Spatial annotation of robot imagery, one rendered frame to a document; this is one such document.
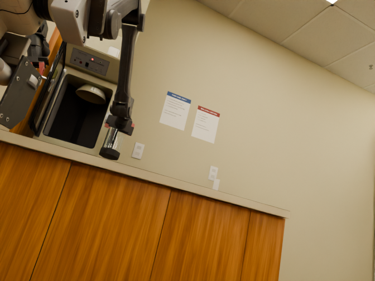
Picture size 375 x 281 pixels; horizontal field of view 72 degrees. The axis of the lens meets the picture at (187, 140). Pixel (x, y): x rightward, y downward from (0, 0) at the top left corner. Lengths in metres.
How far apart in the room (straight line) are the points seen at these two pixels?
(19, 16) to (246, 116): 1.98
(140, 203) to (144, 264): 0.26
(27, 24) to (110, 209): 0.77
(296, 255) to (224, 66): 1.78
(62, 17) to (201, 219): 1.00
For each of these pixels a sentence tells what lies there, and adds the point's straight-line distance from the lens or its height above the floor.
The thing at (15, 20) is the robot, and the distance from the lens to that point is 0.72.
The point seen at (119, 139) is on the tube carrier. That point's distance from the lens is 1.34.
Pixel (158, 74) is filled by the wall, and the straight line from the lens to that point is 2.15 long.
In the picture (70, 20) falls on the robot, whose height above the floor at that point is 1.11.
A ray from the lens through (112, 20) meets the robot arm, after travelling 0.78.
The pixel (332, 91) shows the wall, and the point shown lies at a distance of 3.26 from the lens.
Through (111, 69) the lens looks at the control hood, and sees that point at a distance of 1.53.
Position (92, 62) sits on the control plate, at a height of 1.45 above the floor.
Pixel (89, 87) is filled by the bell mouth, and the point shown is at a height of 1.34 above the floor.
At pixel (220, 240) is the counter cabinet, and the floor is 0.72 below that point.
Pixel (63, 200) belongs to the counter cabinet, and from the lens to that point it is 1.18.
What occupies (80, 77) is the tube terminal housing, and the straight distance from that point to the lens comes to 1.57.
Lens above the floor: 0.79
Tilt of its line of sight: 16 degrees up
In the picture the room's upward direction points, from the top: 13 degrees clockwise
